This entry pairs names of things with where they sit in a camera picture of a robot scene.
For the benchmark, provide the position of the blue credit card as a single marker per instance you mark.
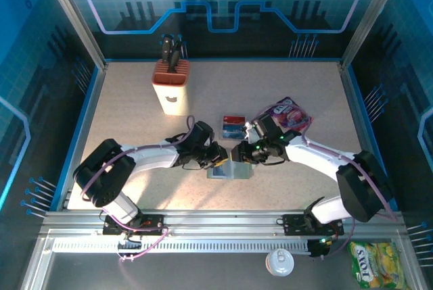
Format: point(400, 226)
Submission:
point(233, 132)
point(219, 172)

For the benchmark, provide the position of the clear plastic card box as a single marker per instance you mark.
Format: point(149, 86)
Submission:
point(242, 172)

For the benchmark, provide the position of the red credit card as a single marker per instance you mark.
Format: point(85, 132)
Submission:
point(234, 120)

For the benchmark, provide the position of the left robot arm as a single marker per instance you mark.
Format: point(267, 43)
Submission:
point(152, 158)

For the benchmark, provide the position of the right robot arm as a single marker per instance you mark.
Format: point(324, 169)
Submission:
point(318, 158)

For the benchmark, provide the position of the purple candy bag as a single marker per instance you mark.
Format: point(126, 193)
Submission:
point(294, 114)

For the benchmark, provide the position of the cream knife block bear cutout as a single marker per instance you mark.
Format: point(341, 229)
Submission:
point(172, 100)

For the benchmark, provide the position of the black controller board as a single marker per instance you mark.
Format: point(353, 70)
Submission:
point(319, 247)

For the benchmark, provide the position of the white tin can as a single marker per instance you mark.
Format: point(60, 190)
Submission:
point(279, 263)

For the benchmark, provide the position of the yellow candy bag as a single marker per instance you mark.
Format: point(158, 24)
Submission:
point(375, 263)

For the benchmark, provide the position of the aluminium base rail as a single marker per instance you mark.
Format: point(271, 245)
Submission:
point(220, 220)

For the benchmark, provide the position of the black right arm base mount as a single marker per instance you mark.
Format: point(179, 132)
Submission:
point(292, 224)

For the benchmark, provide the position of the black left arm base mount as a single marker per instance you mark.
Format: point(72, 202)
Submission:
point(152, 224)

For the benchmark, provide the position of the aluminium frame post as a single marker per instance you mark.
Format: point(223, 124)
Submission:
point(73, 16)
point(372, 16)

